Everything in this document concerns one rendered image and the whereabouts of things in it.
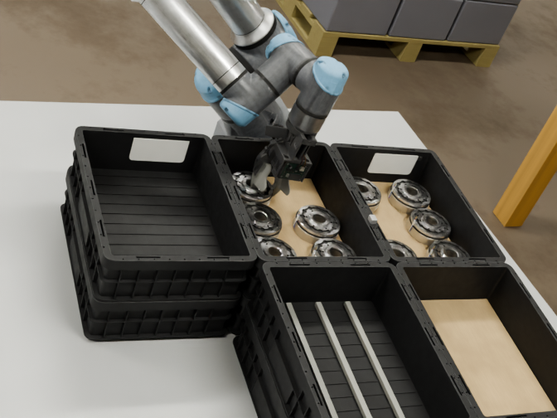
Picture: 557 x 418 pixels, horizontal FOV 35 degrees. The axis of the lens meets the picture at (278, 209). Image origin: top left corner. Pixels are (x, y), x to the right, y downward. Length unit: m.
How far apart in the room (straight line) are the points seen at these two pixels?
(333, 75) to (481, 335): 0.64
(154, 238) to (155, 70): 2.20
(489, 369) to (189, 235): 0.68
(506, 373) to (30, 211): 1.07
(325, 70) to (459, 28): 3.14
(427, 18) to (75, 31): 1.82
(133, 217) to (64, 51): 2.16
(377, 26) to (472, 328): 2.86
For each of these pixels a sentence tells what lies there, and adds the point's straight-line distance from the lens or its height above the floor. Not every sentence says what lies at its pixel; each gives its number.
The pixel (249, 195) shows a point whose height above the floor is 0.86.
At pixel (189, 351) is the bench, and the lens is 1.79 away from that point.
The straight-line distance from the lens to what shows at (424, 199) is 2.17.
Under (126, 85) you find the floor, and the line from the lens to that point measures 3.79.
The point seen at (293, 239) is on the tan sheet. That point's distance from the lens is 1.92.
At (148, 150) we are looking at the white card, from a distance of 1.93.
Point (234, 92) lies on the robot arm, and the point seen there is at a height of 1.08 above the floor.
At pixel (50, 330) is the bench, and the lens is 1.76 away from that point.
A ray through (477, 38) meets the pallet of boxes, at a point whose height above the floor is 0.17.
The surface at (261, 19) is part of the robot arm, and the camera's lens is 2.06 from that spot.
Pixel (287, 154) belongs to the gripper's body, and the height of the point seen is 0.99.
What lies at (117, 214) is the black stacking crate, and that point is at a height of 0.83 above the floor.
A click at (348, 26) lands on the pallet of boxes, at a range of 4.50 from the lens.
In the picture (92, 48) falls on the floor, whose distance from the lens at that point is 3.99.
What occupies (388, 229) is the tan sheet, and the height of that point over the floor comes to 0.83.
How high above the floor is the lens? 2.01
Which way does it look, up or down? 37 degrees down
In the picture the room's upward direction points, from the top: 22 degrees clockwise
